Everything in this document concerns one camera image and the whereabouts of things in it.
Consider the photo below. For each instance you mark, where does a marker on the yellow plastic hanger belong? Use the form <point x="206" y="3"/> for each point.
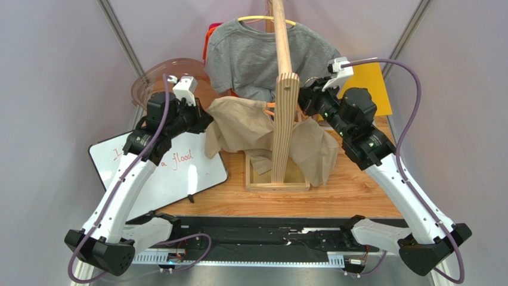
<point x="254" y="18"/>

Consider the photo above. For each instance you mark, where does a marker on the wooden clothes rack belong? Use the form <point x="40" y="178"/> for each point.
<point x="284" y="174"/>

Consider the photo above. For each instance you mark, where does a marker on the beige t shirt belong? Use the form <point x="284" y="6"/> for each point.
<point x="241" y="124"/>

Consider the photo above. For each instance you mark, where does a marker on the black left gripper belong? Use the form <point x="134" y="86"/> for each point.
<point x="202" y="119"/>

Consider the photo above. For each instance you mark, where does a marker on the white board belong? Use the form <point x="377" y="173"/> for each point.
<point x="183" y="171"/>

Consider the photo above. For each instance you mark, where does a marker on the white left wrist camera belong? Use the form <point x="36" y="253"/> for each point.
<point x="184" y="89"/>

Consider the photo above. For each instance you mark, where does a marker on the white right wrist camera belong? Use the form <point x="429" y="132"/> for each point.
<point x="338" y="73"/>

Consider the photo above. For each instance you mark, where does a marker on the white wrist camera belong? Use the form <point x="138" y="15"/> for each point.
<point x="338" y="73"/>
<point x="184" y="89"/>

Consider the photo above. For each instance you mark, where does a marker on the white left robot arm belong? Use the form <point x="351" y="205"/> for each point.
<point x="106" y="241"/>

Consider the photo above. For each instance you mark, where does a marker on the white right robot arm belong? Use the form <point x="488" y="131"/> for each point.
<point x="429" y="236"/>

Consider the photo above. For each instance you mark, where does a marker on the orange plastic hanger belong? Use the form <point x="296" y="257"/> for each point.
<point x="270" y="107"/>

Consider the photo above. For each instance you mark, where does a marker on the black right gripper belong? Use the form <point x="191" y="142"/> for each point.
<point x="306" y="100"/>

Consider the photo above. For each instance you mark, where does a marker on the grey t shirt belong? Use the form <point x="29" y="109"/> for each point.
<point x="244" y="60"/>

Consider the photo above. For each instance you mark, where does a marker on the clear pink plastic bowl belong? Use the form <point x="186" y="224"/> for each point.
<point x="151" y="81"/>

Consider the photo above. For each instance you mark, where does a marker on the orange cloth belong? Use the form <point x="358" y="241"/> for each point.
<point x="207" y="37"/>

